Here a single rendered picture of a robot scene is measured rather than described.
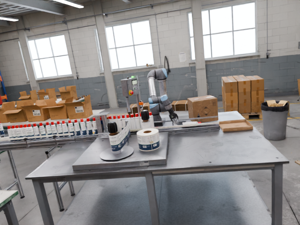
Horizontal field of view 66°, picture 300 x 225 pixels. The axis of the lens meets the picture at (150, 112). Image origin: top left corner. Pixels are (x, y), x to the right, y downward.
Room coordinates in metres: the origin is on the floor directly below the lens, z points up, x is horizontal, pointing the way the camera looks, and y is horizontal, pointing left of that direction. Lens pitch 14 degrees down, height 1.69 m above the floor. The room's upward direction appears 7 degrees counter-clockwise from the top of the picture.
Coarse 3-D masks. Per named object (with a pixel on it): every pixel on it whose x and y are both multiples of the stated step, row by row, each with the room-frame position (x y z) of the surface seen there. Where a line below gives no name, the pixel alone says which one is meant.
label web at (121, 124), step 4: (112, 120) 2.50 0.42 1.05; (116, 120) 2.47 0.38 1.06; (120, 120) 2.43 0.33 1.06; (124, 120) 2.40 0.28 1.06; (120, 124) 2.44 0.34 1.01; (124, 124) 2.41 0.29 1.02; (128, 124) 2.31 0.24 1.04; (120, 128) 2.45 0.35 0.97; (128, 128) 2.27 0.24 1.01; (128, 132) 2.23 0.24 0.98; (128, 136) 2.20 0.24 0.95
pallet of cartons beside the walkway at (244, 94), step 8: (224, 80) 5.56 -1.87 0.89; (232, 80) 5.42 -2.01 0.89; (240, 80) 5.26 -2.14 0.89; (248, 80) 5.12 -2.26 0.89; (256, 80) 5.08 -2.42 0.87; (224, 88) 5.46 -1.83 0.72; (232, 88) 5.20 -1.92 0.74; (240, 88) 5.16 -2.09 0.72; (248, 88) 5.12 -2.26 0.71; (256, 88) 5.08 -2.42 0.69; (224, 96) 5.67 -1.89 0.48; (232, 96) 5.20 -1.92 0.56; (240, 96) 5.16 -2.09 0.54; (248, 96) 5.12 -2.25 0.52; (256, 96) 5.07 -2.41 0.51; (224, 104) 5.67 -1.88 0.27; (232, 104) 5.20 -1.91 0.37; (240, 104) 5.16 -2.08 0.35; (248, 104) 5.11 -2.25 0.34; (256, 104) 5.07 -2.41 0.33; (240, 112) 5.16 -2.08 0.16; (248, 112) 5.12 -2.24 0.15; (256, 112) 5.13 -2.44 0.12
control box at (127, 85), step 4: (124, 80) 2.56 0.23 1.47; (128, 80) 2.55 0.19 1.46; (124, 84) 2.56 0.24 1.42; (128, 84) 2.54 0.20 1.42; (136, 84) 2.63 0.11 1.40; (124, 88) 2.57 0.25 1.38; (128, 88) 2.54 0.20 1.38; (132, 88) 2.58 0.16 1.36; (124, 92) 2.58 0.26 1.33; (128, 92) 2.54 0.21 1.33; (136, 92) 2.62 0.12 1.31; (124, 96) 2.59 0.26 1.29; (128, 96) 2.54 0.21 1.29
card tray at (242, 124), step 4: (232, 120) 2.52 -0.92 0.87; (236, 120) 2.51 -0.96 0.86; (240, 120) 2.51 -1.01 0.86; (244, 120) 2.50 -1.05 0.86; (220, 124) 2.54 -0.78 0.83; (224, 124) 2.52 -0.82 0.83; (228, 124) 2.50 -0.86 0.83; (232, 124) 2.48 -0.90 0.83; (236, 124) 2.46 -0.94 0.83; (240, 124) 2.45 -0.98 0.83; (244, 124) 2.43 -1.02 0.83; (248, 124) 2.39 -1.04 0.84; (224, 128) 2.29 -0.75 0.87; (228, 128) 2.28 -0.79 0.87; (232, 128) 2.27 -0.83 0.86; (236, 128) 2.27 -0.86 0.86; (240, 128) 2.26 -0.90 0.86; (244, 128) 2.26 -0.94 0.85; (248, 128) 2.25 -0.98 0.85; (252, 128) 2.25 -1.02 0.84
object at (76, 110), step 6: (72, 102) 3.86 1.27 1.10; (78, 102) 3.87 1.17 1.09; (84, 102) 3.94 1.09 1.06; (90, 102) 4.19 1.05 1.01; (72, 108) 3.98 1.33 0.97; (78, 108) 3.96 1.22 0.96; (84, 108) 3.94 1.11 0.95; (90, 108) 4.14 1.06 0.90; (72, 114) 3.99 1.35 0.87; (78, 114) 3.97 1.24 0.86; (84, 114) 3.95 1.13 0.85; (90, 114) 4.09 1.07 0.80
